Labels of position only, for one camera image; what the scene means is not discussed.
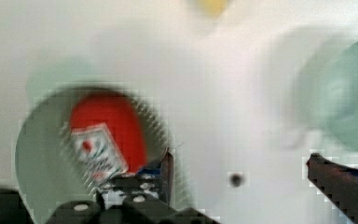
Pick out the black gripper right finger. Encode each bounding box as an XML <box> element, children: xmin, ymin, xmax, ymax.
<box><xmin>306</xmin><ymin>153</ymin><xmax>358</xmax><ymax>224</ymax></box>

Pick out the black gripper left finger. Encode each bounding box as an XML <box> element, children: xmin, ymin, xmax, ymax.
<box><xmin>96</xmin><ymin>147</ymin><xmax>173</xmax><ymax>210</ymax></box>

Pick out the red plush ketchup bottle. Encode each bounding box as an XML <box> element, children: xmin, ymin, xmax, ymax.
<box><xmin>69</xmin><ymin>93</ymin><xmax>146</xmax><ymax>184</ymax></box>

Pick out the green perforated strainer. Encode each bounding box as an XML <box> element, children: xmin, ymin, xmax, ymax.
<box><xmin>14</xmin><ymin>87</ymin><xmax>190</xmax><ymax>224</ymax></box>

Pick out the black cylinder lower left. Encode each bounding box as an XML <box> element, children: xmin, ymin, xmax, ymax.
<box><xmin>0</xmin><ymin>188</ymin><xmax>34</xmax><ymax>224</ymax></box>

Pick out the yellow plush toy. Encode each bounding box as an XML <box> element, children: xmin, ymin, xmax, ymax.
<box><xmin>196</xmin><ymin>0</ymin><xmax>228</xmax><ymax>17</ymax></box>

